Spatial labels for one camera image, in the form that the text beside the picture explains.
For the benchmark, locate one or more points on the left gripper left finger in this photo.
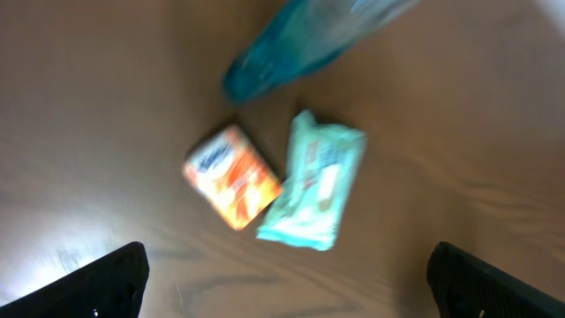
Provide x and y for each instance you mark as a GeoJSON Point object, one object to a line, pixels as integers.
{"type": "Point", "coordinates": [112, 286]}

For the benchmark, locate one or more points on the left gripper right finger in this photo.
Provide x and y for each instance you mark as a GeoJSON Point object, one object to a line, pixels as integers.
{"type": "Point", "coordinates": [463, 286]}

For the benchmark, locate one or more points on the small orange tissue pack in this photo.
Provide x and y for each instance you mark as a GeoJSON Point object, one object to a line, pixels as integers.
{"type": "Point", "coordinates": [229, 172]}

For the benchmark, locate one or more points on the light blue wipes packet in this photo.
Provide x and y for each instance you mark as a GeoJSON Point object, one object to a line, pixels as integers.
{"type": "Point", "coordinates": [322, 163]}

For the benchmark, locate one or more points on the blue mouthwash bottle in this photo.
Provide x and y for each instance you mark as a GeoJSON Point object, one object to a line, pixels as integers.
{"type": "Point", "coordinates": [303, 37]}

